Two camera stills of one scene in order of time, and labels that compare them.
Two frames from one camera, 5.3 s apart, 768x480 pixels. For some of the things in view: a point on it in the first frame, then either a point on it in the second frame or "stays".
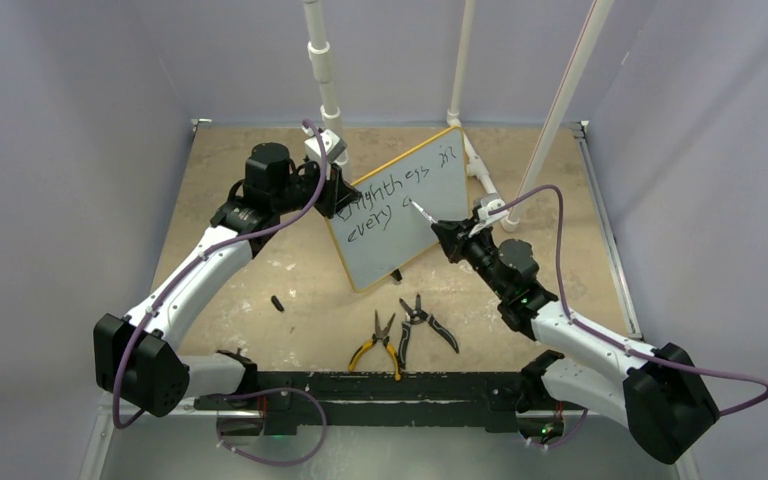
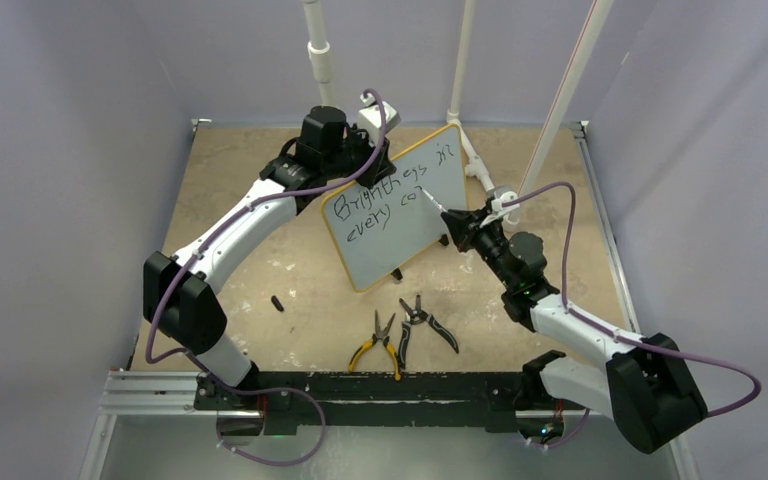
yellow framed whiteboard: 392,221 stays
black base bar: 394,398 stays
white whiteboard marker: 423,211 -> 439,205
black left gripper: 336,193 -> 381,167
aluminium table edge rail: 617,252 stays
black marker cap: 276,302 stays
